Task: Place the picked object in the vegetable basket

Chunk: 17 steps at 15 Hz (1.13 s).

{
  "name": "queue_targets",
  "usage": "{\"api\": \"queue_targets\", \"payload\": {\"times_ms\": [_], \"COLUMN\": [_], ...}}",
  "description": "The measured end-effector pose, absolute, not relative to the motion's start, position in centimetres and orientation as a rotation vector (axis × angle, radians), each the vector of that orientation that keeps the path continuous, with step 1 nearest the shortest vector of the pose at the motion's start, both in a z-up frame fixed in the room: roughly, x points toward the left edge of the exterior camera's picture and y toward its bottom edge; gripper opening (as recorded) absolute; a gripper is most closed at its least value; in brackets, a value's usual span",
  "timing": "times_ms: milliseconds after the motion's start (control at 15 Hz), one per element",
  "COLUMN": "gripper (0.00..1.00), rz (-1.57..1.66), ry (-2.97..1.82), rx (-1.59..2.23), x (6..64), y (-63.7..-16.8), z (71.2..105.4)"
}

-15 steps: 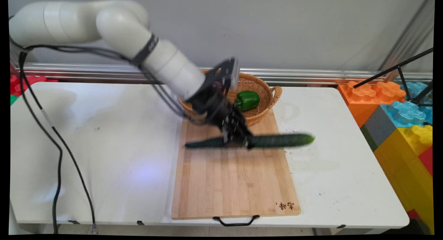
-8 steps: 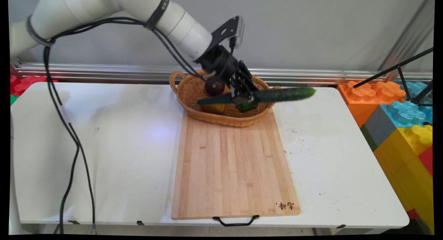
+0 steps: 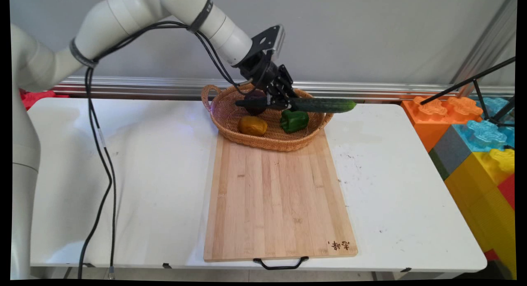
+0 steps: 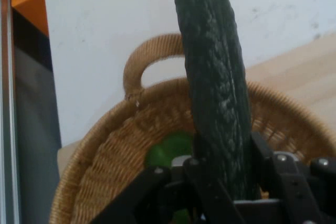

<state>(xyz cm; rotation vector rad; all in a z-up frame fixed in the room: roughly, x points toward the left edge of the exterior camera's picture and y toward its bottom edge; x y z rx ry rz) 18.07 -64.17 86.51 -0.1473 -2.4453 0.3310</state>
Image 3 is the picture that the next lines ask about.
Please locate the yellow-brown potato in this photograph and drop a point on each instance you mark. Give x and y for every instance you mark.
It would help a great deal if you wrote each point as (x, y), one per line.
(252, 126)

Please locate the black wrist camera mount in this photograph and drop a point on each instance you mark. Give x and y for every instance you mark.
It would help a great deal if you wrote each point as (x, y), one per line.
(267, 38)

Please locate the dark purple eggplant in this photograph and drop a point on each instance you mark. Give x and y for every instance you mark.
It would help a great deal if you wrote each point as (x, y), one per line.
(256, 94)

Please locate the black tripod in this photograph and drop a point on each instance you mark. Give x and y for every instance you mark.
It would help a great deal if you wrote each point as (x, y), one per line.
(465, 81)

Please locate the light blue building block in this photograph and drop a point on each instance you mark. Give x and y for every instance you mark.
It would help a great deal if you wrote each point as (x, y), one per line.
(481, 133)
(496, 105)

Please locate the red plastic building block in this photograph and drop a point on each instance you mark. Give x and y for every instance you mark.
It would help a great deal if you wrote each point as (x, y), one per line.
(39, 97)
(508, 191)

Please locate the green bell pepper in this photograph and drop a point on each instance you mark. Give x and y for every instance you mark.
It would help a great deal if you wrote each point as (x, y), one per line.
(294, 121)

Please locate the orange plastic building block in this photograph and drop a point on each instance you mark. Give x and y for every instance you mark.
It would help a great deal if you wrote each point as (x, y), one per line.
(428, 125)

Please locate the long green cucumber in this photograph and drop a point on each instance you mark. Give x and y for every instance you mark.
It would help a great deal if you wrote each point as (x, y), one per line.
(325, 105)

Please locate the grey plastic building block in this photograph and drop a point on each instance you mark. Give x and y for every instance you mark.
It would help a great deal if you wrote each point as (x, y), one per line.
(451, 150)

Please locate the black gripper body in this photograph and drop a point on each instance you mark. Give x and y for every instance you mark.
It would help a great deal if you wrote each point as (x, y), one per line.
(261, 71)

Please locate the bamboo cutting board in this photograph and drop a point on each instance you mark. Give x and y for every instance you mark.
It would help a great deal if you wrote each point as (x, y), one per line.
(280, 203)

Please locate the aluminium wall rail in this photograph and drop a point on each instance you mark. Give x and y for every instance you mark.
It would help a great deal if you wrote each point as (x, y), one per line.
(144, 86)

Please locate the woven wicker basket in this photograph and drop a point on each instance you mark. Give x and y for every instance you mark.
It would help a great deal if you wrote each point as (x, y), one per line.
(263, 139)

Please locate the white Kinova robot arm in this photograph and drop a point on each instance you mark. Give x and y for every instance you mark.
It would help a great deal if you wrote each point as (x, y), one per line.
(123, 18)

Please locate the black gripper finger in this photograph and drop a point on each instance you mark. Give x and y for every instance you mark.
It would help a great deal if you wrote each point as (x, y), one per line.
(286, 97)
(287, 76)

